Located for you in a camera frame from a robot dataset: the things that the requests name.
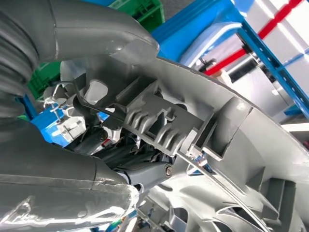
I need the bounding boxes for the blue metal shelf rack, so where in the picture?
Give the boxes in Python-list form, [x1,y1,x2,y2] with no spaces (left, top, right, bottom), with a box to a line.
[15,0,309,232]

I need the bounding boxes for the red barrier belt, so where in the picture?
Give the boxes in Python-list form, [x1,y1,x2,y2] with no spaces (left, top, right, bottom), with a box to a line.
[203,0,302,76]

